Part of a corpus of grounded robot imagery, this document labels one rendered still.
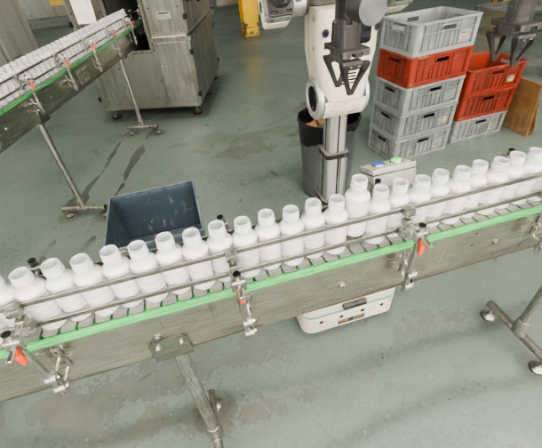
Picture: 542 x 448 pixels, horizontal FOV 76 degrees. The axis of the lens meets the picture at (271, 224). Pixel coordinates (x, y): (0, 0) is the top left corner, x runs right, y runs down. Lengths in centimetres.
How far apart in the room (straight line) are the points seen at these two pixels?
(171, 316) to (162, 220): 65
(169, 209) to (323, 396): 110
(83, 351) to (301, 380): 113
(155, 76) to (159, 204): 319
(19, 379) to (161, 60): 379
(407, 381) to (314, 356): 44
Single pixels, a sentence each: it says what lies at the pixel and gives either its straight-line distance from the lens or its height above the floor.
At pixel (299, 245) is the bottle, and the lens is 85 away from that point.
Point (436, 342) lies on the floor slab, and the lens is 205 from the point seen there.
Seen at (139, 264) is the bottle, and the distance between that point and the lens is 80.
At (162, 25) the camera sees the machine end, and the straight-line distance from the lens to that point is 433.
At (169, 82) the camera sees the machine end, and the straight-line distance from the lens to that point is 448.
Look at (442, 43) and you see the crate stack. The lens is 315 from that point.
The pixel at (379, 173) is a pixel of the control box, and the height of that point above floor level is 111.
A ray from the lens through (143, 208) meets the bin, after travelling 143.
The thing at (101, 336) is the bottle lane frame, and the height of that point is 97.
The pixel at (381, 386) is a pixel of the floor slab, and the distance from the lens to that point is 186.
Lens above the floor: 166
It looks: 40 degrees down
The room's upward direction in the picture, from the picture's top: 5 degrees counter-clockwise
